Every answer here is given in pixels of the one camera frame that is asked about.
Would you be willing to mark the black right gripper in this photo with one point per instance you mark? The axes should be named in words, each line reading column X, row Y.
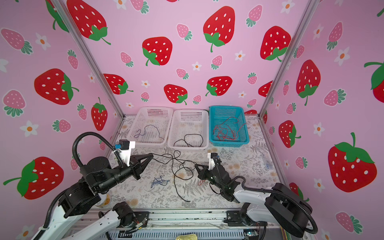
column 205, row 169

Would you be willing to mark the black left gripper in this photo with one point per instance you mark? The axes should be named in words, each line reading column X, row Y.
column 137, row 168

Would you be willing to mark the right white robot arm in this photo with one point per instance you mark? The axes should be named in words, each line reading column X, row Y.
column 278, row 204

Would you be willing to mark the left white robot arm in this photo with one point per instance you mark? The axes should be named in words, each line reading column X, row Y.
column 98, row 177

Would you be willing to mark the left white plastic basket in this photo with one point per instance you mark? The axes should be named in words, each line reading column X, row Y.
column 151, row 127

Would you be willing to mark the white plastic basket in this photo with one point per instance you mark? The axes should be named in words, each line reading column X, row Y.
column 151, row 127
column 189, row 130

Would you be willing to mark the middle white plastic basket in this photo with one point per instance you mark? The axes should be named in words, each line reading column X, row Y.
column 189, row 130

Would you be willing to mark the teal plastic basket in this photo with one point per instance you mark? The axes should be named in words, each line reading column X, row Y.
column 228, row 127

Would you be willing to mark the yellow tape roll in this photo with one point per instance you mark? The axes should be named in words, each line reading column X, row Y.
column 104, row 201

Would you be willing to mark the gold foil object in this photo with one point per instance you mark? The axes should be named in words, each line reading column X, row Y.
column 187, row 237

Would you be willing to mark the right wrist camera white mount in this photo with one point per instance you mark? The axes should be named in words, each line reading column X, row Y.
column 212, row 157

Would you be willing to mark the aluminium front rail base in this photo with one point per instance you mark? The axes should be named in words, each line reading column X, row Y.
column 206, row 224

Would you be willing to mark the aluminium corner post left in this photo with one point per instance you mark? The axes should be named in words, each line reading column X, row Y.
column 79, row 40

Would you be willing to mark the aluminium corner post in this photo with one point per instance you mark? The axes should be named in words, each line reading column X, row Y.
column 79, row 40
column 301, row 28

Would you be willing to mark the aluminium corner post right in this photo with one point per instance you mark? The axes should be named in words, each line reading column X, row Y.
column 301, row 28

